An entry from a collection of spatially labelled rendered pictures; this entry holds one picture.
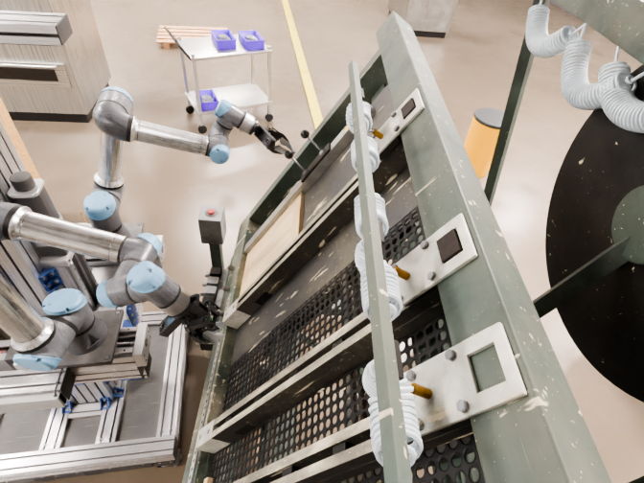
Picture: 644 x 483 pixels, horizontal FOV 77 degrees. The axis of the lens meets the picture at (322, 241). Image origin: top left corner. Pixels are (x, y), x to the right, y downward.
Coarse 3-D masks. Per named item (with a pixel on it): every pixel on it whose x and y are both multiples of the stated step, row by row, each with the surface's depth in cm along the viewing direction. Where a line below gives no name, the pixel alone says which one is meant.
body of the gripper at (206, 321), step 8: (192, 296) 106; (192, 304) 104; (200, 304) 106; (208, 304) 109; (184, 312) 103; (192, 312) 107; (200, 312) 106; (208, 312) 108; (216, 312) 112; (192, 320) 109; (200, 320) 107; (208, 320) 106; (216, 320) 111; (184, 328) 108; (192, 328) 108; (200, 328) 110; (208, 328) 109; (216, 328) 109
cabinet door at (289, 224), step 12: (300, 204) 168; (288, 216) 174; (300, 216) 163; (276, 228) 181; (288, 228) 168; (300, 228) 158; (264, 240) 187; (276, 240) 175; (288, 240) 162; (252, 252) 196; (264, 252) 180; (276, 252) 168; (252, 264) 188; (264, 264) 173; (252, 276) 181
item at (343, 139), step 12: (372, 108) 149; (348, 132) 153; (336, 144) 157; (348, 144) 157; (336, 156) 161; (324, 168) 165; (300, 180) 174; (312, 180) 169; (300, 192) 174; (288, 204) 179; (276, 216) 184; (264, 228) 189; (252, 240) 197
